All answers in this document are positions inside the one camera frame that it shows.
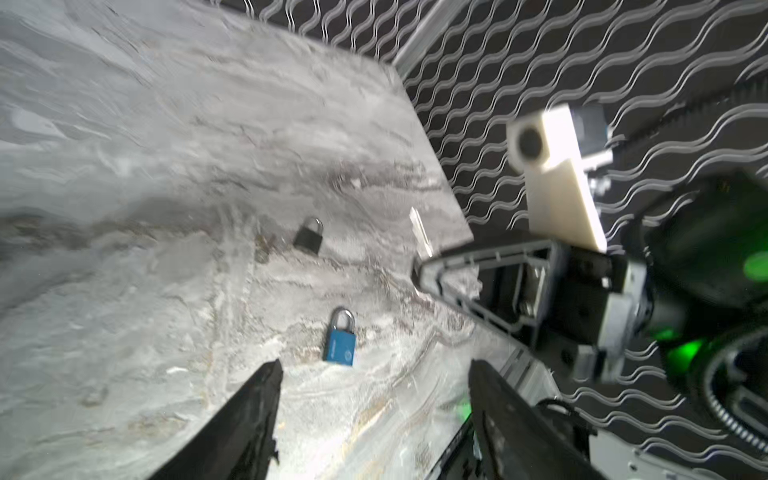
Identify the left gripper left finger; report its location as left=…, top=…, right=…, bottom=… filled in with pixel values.
left=151, top=360, right=283, bottom=479

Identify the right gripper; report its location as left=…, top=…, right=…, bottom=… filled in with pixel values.
left=411, top=238, right=649, bottom=383

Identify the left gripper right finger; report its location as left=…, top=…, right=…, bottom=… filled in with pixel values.
left=468, top=360, right=604, bottom=480

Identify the silver key with ring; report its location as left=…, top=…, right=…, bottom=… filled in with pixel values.
left=409, top=207, right=434, bottom=260

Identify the blue padlock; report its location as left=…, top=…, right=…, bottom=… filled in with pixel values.
left=323, top=306, right=356, bottom=367

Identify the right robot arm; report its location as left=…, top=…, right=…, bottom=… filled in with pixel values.
left=412, top=171, right=767, bottom=452

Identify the key by black padlock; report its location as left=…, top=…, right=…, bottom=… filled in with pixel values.
left=253, top=233, right=276, bottom=264

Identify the black padlock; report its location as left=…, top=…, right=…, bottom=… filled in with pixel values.
left=293, top=217, right=324, bottom=256

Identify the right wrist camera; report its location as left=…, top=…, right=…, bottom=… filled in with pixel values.
left=506, top=104, right=613, bottom=253

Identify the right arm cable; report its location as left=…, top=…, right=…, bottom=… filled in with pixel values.
left=611, top=77, right=768, bottom=457

